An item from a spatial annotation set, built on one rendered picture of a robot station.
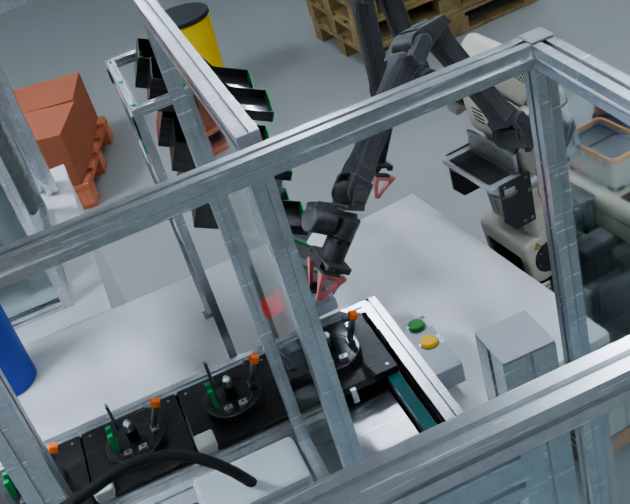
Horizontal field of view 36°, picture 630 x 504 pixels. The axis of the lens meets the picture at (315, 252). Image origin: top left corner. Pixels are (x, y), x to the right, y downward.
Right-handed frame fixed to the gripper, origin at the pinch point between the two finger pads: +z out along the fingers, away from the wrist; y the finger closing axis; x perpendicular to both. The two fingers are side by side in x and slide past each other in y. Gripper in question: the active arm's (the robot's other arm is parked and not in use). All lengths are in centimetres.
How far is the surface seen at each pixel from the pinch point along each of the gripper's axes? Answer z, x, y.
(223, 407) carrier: 32.3, -12.1, 1.7
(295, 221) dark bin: -6.0, 2.5, -26.5
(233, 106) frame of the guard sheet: -54, -64, 70
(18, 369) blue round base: 65, -44, -56
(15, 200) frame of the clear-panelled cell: 29, -51, -88
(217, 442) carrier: 36.7, -14.4, 9.4
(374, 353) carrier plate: 10.6, 18.5, 4.8
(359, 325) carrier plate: 9.8, 19.4, -6.9
